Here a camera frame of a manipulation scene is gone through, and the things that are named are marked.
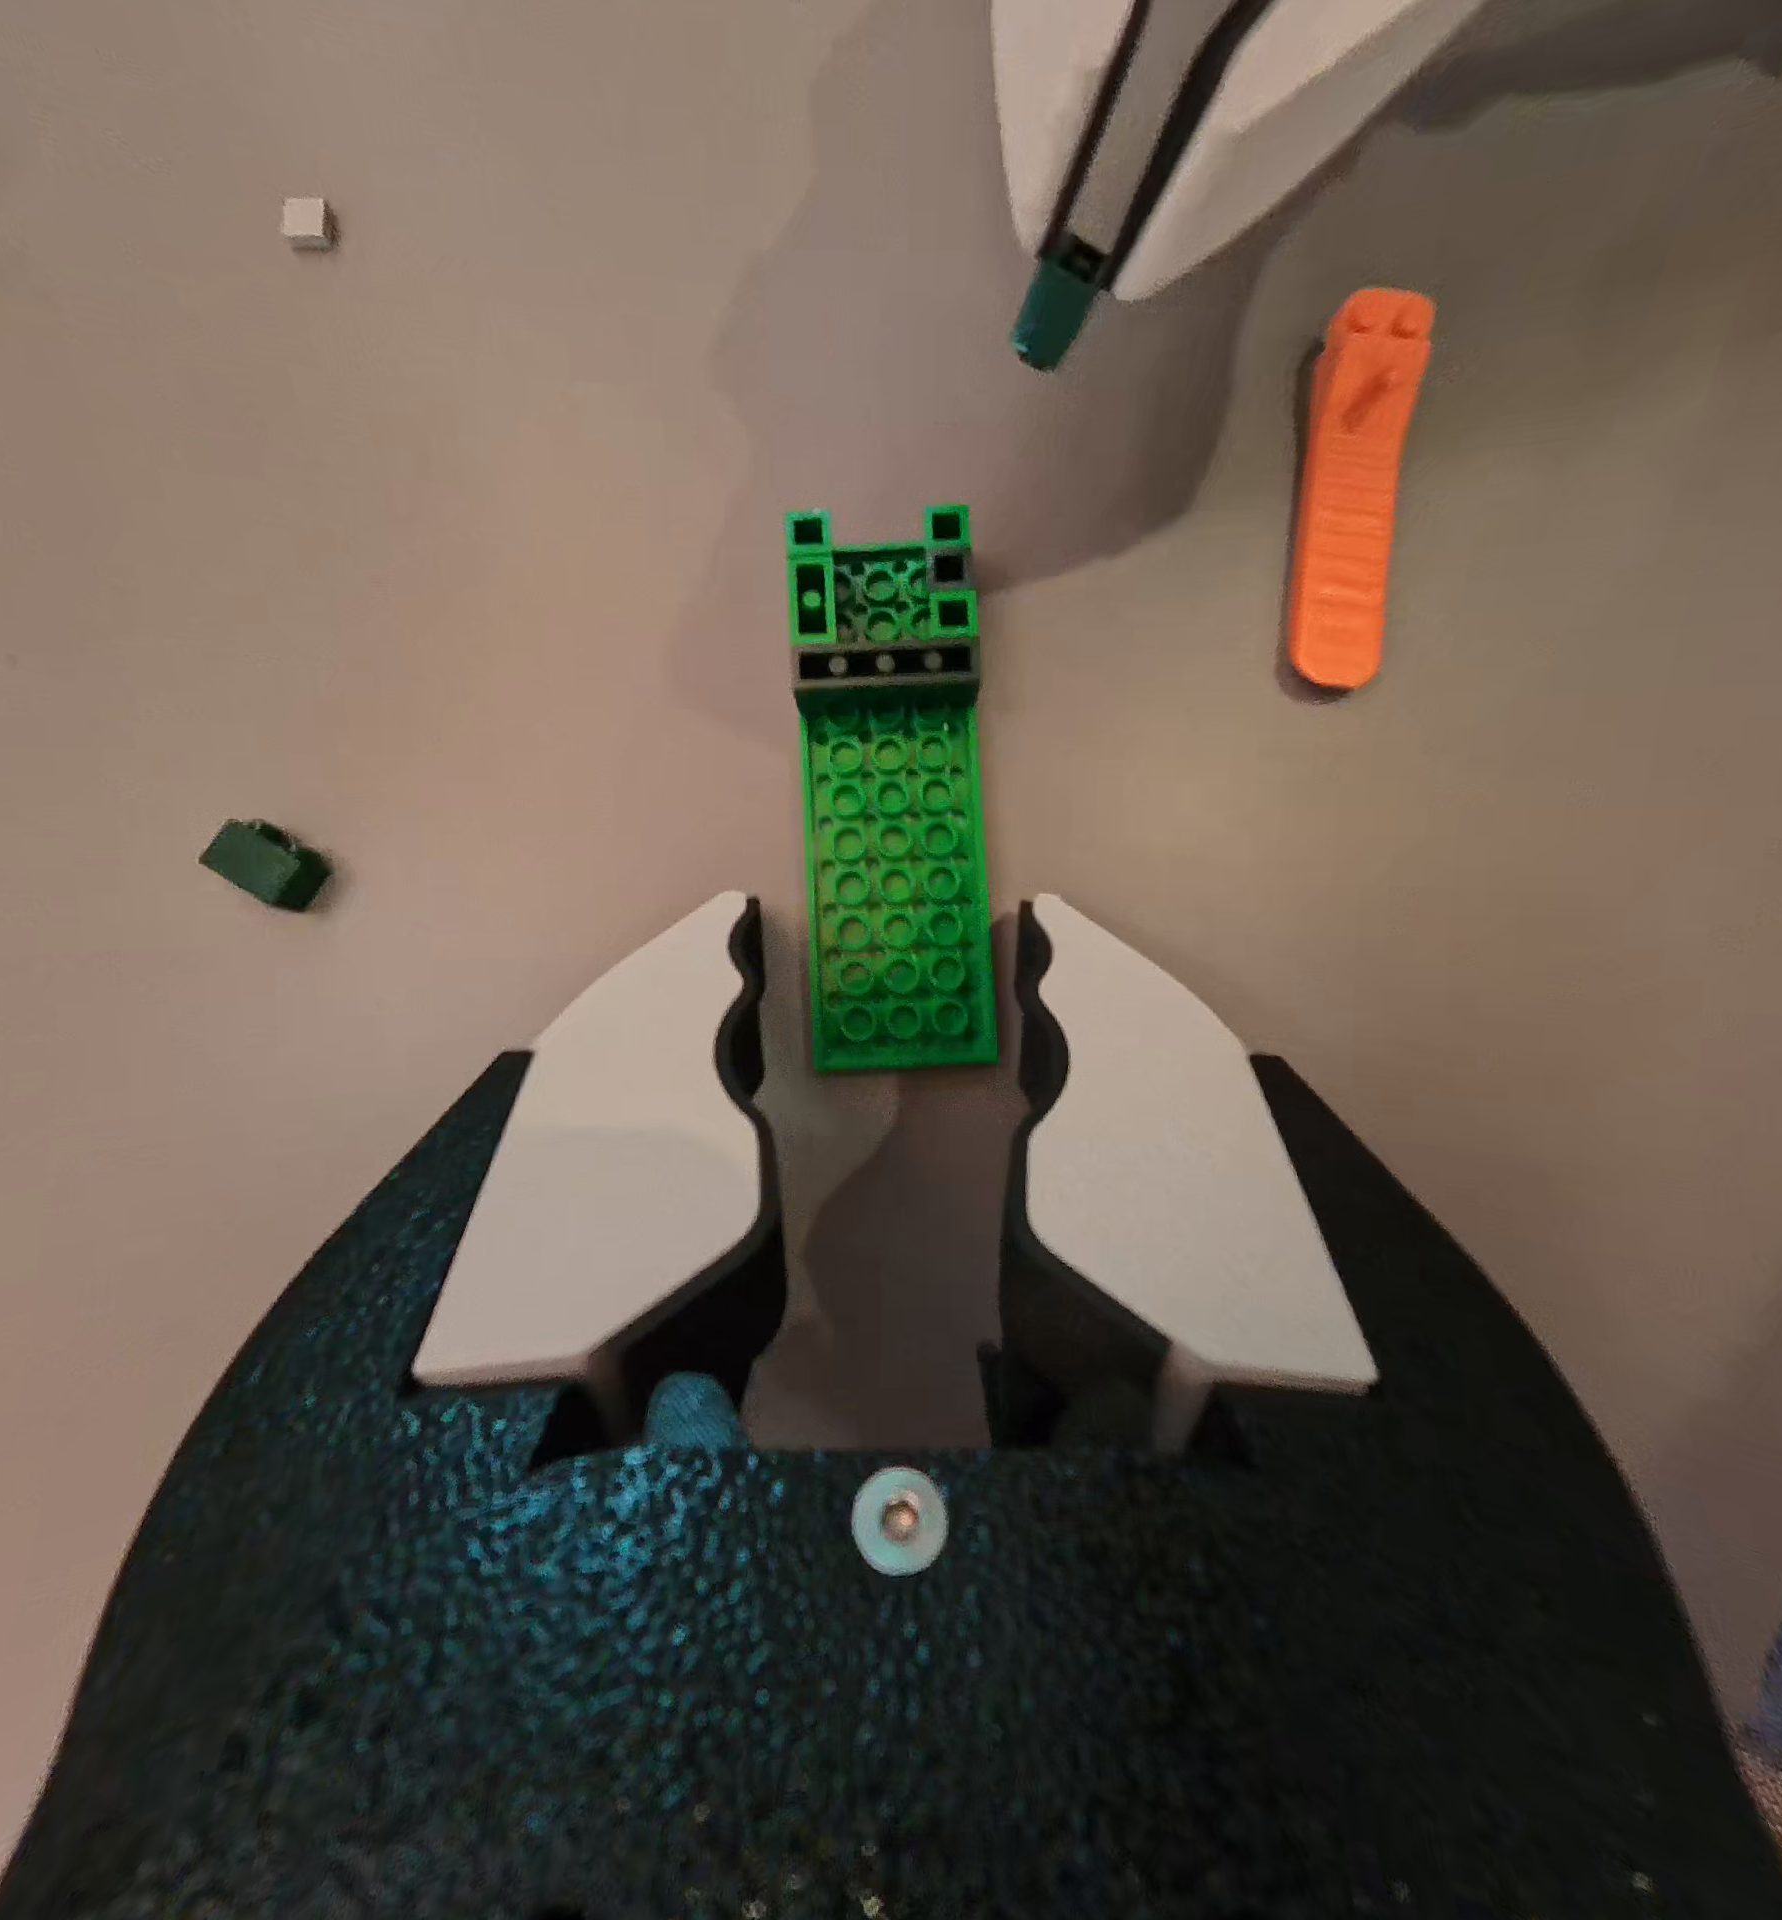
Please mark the green brick plate assembly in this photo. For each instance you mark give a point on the green brick plate assembly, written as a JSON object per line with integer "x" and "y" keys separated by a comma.
{"x": 901, "y": 872}

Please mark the light grey cube brick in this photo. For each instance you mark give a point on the light grey cube brick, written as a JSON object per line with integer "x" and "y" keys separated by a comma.
{"x": 309, "y": 222}

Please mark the orange brick separator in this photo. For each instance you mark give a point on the orange brick separator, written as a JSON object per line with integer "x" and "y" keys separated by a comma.
{"x": 1350, "y": 509}

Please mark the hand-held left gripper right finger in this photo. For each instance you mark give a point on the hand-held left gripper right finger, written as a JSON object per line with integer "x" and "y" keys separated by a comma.
{"x": 1178, "y": 1199}

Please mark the long dark green brick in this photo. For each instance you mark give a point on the long dark green brick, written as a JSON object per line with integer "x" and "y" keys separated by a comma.
{"x": 1061, "y": 315}

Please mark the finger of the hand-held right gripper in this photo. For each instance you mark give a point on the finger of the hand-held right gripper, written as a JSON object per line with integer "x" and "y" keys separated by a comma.
{"x": 1057, "y": 105}
{"x": 1296, "y": 105}

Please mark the dark green sloped brick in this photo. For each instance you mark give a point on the dark green sloped brick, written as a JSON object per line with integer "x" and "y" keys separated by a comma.
{"x": 270, "y": 865}

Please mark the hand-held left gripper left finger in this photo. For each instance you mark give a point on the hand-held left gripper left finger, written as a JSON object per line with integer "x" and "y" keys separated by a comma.
{"x": 606, "y": 1186}

